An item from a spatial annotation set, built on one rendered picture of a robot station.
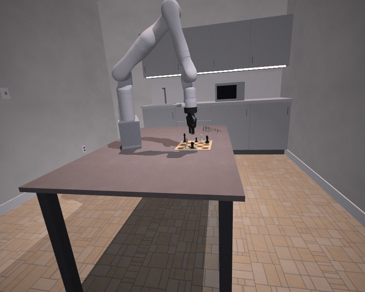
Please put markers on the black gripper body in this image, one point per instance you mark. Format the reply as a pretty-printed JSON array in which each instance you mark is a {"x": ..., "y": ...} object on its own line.
[{"x": 190, "y": 112}]

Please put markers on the brown and cream chessboard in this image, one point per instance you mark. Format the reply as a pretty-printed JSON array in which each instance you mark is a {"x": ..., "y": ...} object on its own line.
[{"x": 199, "y": 146}]

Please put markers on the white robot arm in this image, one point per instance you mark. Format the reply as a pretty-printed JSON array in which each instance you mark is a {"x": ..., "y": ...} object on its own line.
[{"x": 145, "y": 43}]

